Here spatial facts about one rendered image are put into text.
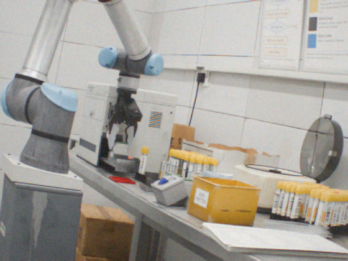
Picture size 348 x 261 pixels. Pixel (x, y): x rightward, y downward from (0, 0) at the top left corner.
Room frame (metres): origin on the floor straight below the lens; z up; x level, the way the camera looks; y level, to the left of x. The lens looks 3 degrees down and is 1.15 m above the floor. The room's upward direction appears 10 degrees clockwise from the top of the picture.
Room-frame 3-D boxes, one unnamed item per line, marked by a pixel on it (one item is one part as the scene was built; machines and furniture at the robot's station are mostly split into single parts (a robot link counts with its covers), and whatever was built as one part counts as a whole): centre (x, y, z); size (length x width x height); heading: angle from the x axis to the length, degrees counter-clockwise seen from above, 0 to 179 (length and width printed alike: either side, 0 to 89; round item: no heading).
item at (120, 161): (2.17, 0.18, 0.92); 0.21 x 0.07 x 0.05; 25
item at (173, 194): (1.67, -0.04, 0.92); 0.13 x 0.07 x 0.08; 115
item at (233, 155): (2.25, -0.22, 0.95); 0.29 x 0.25 x 0.15; 115
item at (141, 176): (2.05, 0.02, 0.93); 0.17 x 0.09 x 0.11; 26
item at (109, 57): (2.08, 0.22, 1.26); 0.11 x 0.11 x 0.08; 58
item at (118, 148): (2.15, 0.17, 0.95); 0.05 x 0.04 x 0.06; 115
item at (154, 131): (2.39, 0.18, 1.03); 0.31 x 0.27 x 0.30; 25
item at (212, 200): (1.57, -0.16, 0.93); 0.13 x 0.13 x 0.10; 25
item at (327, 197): (1.52, -0.43, 0.93); 0.02 x 0.02 x 0.11
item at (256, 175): (1.89, -0.32, 0.94); 0.30 x 0.24 x 0.12; 106
